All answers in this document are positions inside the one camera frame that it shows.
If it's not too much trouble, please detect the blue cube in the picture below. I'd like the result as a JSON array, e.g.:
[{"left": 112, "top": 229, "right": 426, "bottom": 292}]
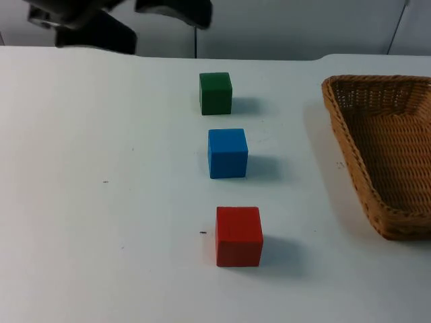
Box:
[{"left": 207, "top": 128, "right": 249, "bottom": 180}]

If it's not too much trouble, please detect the green cube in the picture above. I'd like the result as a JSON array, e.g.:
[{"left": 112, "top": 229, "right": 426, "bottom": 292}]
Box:
[{"left": 198, "top": 71, "right": 234, "bottom": 116}]

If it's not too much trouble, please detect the red cube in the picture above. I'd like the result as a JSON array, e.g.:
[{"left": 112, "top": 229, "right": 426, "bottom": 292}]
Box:
[{"left": 215, "top": 205, "right": 264, "bottom": 268}]

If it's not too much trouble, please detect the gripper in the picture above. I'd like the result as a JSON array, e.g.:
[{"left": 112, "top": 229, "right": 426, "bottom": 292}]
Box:
[{"left": 55, "top": 9, "right": 138, "bottom": 55}]

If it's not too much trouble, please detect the pale brown wicker basket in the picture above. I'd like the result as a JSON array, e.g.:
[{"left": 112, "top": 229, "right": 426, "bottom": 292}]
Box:
[{"left": 321, "top": 74, "right": 431, "bottom": 242}]

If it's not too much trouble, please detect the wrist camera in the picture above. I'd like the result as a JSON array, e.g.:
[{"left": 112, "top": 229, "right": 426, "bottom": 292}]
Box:
[{"left": 27, "top": 7, "right": 61, "bottom": 30}]

